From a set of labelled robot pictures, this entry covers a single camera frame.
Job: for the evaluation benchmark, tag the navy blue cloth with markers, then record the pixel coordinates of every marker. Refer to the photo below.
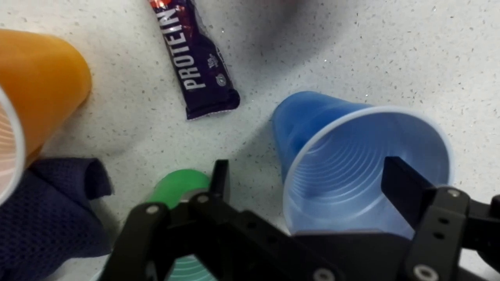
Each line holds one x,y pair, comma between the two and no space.
41,224

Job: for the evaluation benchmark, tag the green plastic cup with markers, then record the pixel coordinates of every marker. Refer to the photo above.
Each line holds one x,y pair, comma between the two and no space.
180,185

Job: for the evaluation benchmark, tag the blue plastic cup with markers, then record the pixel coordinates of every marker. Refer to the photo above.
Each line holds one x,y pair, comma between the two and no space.
338,166

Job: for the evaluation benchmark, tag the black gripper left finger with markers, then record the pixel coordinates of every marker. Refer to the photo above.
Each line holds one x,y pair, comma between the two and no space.
146,235

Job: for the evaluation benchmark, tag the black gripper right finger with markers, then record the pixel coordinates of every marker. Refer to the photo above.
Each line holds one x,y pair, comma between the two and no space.
438,224

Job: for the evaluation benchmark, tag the orange plastic cup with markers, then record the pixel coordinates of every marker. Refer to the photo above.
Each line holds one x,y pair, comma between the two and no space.
41,88

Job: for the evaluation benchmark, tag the purple protein bar wrapper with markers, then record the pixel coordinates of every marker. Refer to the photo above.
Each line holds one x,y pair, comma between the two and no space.
196,63

